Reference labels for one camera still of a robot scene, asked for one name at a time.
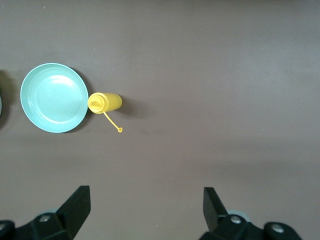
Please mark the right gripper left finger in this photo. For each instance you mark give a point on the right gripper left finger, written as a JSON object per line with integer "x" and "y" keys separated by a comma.
{"x": 65, "y": 217}

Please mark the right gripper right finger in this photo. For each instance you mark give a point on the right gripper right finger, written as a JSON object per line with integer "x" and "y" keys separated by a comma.
{"x": 225, "y": 227}

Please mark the yellow mustard squeeze bottle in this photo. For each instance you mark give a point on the yellow mustard squeeze bottle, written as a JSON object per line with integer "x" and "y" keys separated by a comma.
{"x": 110, "y": 101}

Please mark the mint green plate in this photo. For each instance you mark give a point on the mint green plate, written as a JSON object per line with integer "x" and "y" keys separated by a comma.
{"x": 53, "y": 98}

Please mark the beige plate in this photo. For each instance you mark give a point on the beige plate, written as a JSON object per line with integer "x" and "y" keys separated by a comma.
{"x": 0, "y": 107}

